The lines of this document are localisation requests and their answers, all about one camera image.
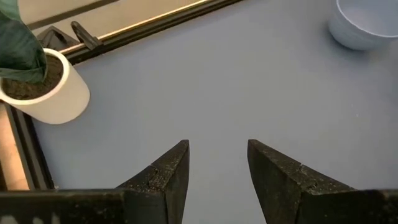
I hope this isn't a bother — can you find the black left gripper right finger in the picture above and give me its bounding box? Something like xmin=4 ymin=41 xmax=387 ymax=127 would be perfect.
xmin=247 ymin=139 xmax=358 ymax=224

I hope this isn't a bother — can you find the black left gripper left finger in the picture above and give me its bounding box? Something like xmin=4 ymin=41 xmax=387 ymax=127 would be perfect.
xmin=116 ymin=139 xmax=190 ymax=224

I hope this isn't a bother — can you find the light blue plastic bowl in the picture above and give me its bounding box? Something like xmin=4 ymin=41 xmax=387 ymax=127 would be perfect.
xmin=328 ymin=0 xmax=398 ymax=51

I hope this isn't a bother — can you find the blue table mat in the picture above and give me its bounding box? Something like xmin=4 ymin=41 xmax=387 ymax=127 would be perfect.
xmin=32 ymin=0 xmax=398 ymax=224

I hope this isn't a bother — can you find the snake plant in white pot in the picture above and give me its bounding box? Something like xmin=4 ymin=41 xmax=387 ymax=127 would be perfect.
xmin=0 ymin=0 xmax=91 ymax=126

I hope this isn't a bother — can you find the black perforated panel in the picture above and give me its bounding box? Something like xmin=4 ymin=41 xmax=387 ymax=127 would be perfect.
xmin=36 ymin=26 xmax=80 ymax=49

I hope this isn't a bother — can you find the black metal table frame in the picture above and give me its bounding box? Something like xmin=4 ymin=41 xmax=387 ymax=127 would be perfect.
xmin=6 ymin=0 xmax=246 ymax=191

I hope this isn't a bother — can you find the black clamp handle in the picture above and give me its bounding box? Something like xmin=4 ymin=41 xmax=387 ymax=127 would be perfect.
xmin=70 ymin=21 xmax=103 ymax=50

